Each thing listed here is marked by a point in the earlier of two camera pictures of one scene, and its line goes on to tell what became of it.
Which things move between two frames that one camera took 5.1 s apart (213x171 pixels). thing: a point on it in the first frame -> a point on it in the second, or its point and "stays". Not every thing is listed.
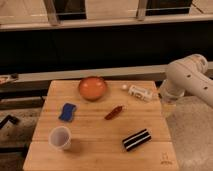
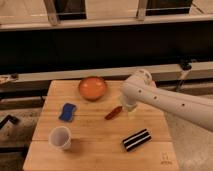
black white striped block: x=136 y=139 stays
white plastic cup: x=60 y=138 stays
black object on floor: x=13 y=119 stays
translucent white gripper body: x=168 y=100 -> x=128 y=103
